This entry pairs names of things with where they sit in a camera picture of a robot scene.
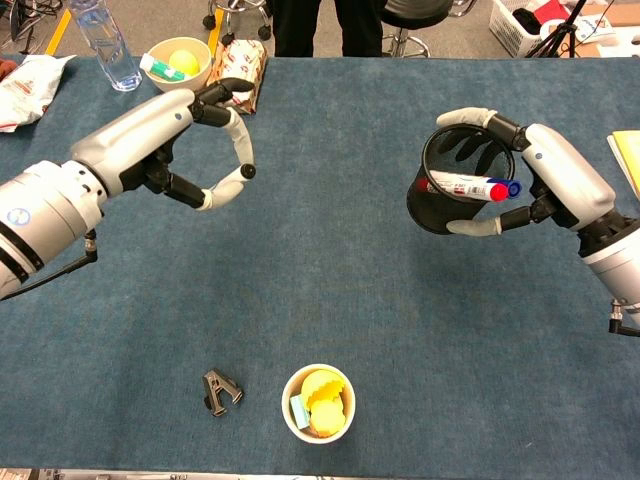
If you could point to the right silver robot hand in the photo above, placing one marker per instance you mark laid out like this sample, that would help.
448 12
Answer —
570 175

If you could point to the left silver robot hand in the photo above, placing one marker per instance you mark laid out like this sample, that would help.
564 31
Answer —
130 135

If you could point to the blue capped whiteboard marker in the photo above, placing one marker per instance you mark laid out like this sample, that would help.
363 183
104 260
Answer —
514 188

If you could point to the red capped whiteboard marker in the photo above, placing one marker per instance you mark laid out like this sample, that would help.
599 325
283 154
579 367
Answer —
497 192

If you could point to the black pen cup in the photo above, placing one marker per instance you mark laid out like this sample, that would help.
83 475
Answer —
425 215

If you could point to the yellow notebook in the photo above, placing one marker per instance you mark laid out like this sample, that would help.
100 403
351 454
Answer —
627 155

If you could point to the beige round bowl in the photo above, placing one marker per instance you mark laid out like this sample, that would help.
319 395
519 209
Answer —
170 87

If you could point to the green white glue stick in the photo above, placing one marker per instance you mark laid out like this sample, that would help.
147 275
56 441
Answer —
160 70

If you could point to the yellow lemon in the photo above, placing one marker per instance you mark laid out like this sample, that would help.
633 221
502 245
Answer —
185 61

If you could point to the clear plastic water bottle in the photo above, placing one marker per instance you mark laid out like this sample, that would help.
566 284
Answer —
107 45

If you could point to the white crumpled snack bag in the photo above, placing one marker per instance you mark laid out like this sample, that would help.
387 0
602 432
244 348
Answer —
25 95

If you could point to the red white snack package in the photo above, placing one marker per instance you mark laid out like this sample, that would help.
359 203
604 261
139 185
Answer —
245 60

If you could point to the black tripod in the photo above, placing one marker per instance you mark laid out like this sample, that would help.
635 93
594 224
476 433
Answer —
557 35

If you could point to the chrome wheeled stool base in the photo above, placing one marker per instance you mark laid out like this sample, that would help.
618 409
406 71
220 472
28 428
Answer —
231 20

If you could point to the white plastic basket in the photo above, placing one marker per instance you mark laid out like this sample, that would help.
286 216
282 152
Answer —
505 25

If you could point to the brown cardboard box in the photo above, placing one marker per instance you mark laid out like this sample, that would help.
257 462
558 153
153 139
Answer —
622 15

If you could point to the person in black trousers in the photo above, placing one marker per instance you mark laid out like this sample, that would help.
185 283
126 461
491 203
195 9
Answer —
295 25

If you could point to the black seat chrome stool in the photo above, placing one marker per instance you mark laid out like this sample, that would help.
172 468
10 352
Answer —
415 10

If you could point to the blue felt table cover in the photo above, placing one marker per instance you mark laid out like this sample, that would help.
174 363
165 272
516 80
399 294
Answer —
325 250

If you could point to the black metal staple remover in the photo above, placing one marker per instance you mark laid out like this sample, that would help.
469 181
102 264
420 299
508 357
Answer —
220 395

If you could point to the yellow cracked eggshell toy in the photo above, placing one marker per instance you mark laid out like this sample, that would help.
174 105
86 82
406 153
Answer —
320 382

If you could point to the teal eraser block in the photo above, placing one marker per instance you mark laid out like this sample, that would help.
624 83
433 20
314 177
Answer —
298 412

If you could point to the small beige paper cup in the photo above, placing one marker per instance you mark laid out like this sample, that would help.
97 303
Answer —
320 437

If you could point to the aluminium table edge bar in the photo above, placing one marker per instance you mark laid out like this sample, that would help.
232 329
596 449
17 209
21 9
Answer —
320 475

